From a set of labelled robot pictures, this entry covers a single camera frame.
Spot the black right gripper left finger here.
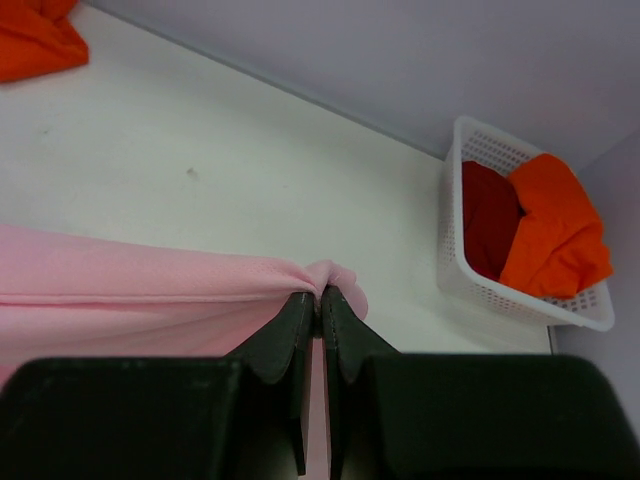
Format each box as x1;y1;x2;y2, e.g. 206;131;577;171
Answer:
1;293;314;479

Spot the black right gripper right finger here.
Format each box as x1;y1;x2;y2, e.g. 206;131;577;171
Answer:
321;287;639;479

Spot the pink t shirt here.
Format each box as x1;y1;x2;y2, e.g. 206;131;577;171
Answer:
1;226;368;479

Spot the dark red t shirt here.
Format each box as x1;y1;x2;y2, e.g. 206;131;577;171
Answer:
462;161;522;281

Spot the orange t shirt in basket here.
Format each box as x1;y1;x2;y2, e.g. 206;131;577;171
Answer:
500;153;614;299

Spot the white plastic basket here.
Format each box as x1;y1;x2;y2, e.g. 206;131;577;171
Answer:
437;116;615;332

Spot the orange t shirt on table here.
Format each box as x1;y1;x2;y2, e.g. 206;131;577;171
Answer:
1;0;89;83

